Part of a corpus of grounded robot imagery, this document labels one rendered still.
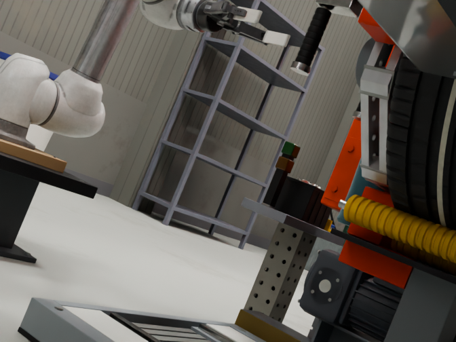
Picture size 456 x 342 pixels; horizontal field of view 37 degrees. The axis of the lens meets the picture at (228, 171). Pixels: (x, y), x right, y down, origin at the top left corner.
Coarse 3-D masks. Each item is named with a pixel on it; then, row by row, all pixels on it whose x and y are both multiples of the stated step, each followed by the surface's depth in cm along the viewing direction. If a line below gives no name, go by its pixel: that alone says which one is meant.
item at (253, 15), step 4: (244, 8) 154; (248, 8) 154; (248, 12) 153; (252, 12) 153; (256, 12) 152; (260, 12) 152; (236, 16) 155; (240, 16) 154; (248, 16) 153; (252, 16) 152; (256, 16) 152; (260, 16) 152; (240, 20) 155; (244, 20) 154; (248, 20) 153; (252, 20) 152; (256, 20) 152
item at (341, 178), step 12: (360, 132) 206; (348, 144) 206; (360, 144) 204; (348, 156) 205; (360, 156) 203; (336, 168) 206; (348, 168) 204; (336, 180) 205; (348, 180) 203; (324, 192) 207; (336, 192) 204; (324, 204) 207; (336, 204) 204
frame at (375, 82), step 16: (384, 48) 130; (368, 64) 130; (384, 64) 132; (368, 80) 129; (384, 80) 127; (368, 96) 131; (384, 96) 128; (368, 112) 133; (384, 112) 130; (368, 128) 135; (384, 128) 132; (368, 144) 137; (384, 144) 134; (368, 160) 139; (384, 160) 136; (368, 176) 141; (384, 176) 138
